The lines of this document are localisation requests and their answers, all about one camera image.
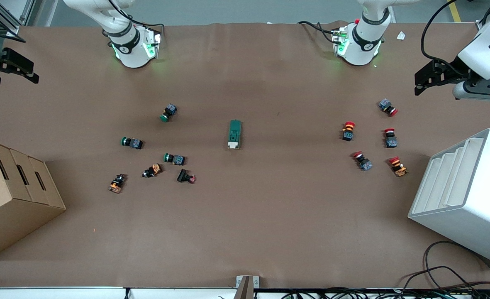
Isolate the red mushroom emergency button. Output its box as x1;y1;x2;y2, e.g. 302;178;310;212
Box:
341;121;356;142
388;156;409;178
351;151;373;172
384;128;398;149
378;98;399;117

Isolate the yellow floor tape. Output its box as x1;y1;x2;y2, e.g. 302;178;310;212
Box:
448;0;462;23

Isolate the brown cardboard box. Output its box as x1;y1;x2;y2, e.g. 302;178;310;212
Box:
0;138;67;261

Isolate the white plastic bin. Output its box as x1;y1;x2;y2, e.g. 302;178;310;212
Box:
408;128;490;267

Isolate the black square push button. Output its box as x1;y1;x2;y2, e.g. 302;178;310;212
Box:
177;168;197;184

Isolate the brown paper table mat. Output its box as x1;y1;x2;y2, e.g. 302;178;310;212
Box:
0;21;490;289

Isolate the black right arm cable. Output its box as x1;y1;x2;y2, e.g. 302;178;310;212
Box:
107;0;165;29

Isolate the black left arm base cable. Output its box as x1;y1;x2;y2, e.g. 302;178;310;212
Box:
297;20;341;43

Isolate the green push button switch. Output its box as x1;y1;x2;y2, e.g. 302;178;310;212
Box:
121;136;144;150
163;152;186;166
160;103;178;123

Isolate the black orange selector switch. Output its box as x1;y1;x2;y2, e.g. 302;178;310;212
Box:
142;163;163;179
108;173;127;194

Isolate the black looped cable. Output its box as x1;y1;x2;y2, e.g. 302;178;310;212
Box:
423;240;490;291

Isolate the white table edge rail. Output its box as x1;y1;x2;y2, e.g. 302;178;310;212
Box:
0;286;490;299

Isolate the black cable bundle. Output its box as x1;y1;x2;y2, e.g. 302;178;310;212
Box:
278;287;490;299

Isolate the grey metal bracket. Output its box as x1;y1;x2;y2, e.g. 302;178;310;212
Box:
235;275;260;299

